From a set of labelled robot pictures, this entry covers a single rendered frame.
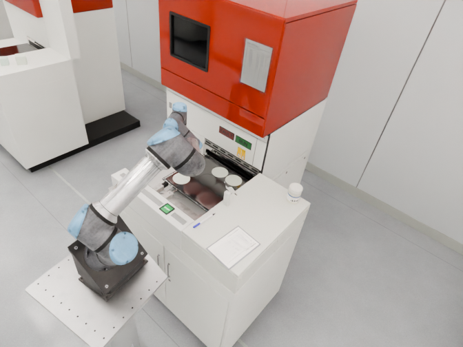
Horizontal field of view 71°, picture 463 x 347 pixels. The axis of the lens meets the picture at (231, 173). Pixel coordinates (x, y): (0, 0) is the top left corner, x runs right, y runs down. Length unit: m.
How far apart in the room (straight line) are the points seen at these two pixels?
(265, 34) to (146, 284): 1.22
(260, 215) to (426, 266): 1.92
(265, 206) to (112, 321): 0.87
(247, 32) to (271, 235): 0.95
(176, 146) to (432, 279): 2.50
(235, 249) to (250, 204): 0.30
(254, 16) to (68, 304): 1.45
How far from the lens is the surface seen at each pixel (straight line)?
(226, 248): 1.51
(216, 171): 1.98
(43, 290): 1.67
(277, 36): 1.53
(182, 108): 1.69
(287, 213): 1.72
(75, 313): 1.58
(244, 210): 1.68
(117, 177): 1.87
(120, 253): 1.29
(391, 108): 3.07
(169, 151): 1.23
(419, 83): 2.97
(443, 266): 3.36
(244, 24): 1.63
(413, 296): 3.01
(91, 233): 1.27
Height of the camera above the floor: 2.17
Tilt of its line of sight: 40 degrees down
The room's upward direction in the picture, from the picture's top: 8 degrees clockwise
